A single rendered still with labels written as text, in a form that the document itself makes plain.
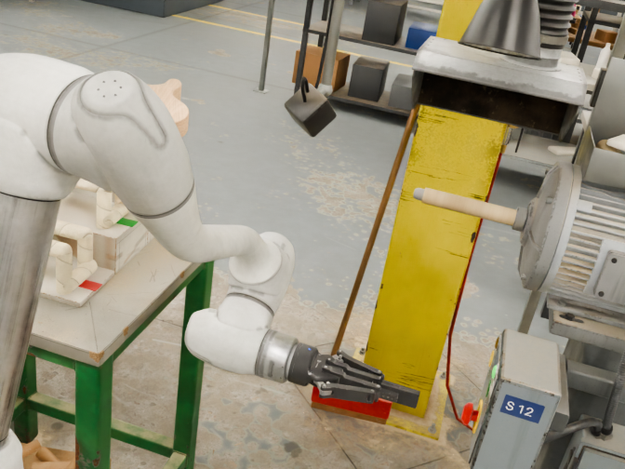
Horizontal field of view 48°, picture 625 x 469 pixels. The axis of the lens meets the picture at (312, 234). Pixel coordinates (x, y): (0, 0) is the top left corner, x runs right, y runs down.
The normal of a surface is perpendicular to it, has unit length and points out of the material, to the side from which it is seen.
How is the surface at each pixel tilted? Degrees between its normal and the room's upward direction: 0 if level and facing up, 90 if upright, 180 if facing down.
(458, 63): 38
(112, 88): 34
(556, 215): 59
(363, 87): 90
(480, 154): 90
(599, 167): 90
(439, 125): 90
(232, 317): 27
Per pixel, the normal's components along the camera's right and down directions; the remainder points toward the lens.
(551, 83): -0.06, -0.46
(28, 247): 0.67, 0.33
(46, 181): 0.52, 0.63
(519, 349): 0.15, -0.88
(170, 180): 0.75, 0.47
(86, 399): -0.28, 0.39
